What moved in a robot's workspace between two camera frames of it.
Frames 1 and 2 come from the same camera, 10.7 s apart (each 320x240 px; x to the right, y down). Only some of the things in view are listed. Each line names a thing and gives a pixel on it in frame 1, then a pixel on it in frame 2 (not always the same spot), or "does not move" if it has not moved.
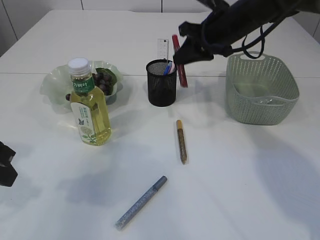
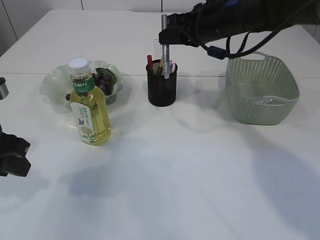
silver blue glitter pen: [137, 207] to [165, 63]
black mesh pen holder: [162, 88] does not move
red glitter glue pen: [181, 67] to [150, 65]
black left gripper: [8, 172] to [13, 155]
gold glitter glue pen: [183, 152] to [161, 67]
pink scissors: [172, 67] does not move
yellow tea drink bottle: [89, 107] does not move
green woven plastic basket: [260, 91] does not move
